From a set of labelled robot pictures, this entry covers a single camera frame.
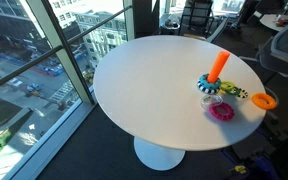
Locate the white table pedestal base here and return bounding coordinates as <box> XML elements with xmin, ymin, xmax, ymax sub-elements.
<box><xmin>133</xmin><ymin>136</ymin><xmax>187</xmax><ymax>172</ymax></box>

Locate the black office chair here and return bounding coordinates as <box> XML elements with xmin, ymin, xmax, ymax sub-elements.
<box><xmin>178</xmin><ymin>0</ymin><xmax>216</xmax><ymax>38</ymax></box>

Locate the pink ribbed ring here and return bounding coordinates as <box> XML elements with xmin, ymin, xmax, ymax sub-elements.
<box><xmin>208</xmin><ymin>101</ymin><xmax>236</xmax><ymax>122</ymax></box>

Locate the blue dotted striped ring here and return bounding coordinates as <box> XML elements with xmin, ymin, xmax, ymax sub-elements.
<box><xmin>196</xmin><ymin>73</ymin><xmax>222</xmax><ymax>95</ymax></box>

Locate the colourful equipment pile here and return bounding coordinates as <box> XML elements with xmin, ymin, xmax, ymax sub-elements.
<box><xmin>221</xmin><ymin>124</ymin><xmax>288</xmax><ymax>180</ymax></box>

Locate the yellow-green bumpy ring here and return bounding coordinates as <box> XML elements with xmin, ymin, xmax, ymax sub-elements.
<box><xmin>219</xmin><ymin>80</ymin><xmax>236</xmax><ymax>93</ymax></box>

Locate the clear plastic rattle ring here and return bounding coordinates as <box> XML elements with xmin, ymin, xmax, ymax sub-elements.
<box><xmin>200</xmin><ymin>93</ymin><xmax>224</xmax><ymax>111</ymax></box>

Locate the dark horizontal window rail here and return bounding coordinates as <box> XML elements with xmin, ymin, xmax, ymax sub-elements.
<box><xmin>0</xmin><ymin>4</ymin><xmax>134</xmax><ymax>95</ymax></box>

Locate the orange ribbed ring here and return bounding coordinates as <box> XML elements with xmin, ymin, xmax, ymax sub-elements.
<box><xmin>251</xmin><ymin>92</ymin><xmax>278</xmax><ymax>111</ymax></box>

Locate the orange stacking post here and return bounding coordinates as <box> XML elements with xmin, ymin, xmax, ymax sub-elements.
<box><xmin>206</xmin><ymin>49</ymin><xmax>231</xmax><ymax>84</ymax></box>

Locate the white round background table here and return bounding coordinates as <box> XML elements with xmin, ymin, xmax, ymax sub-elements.
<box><xmin>259</xmin><ymin>13</ymin><xmax>288</xmax><ymax>33</ymax></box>

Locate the small black-white striped ring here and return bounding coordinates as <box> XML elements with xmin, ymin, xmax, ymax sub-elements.
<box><xmin>236</xmin><ymin>89</ymin><xmax>249</xmax><ymax>100</ymax></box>

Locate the dark green bumpy ring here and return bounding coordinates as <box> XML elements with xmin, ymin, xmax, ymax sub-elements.
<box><xmin>225</xmin><ymin>85</ymin><xmax>242</xmax><ymax>97</ymax></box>

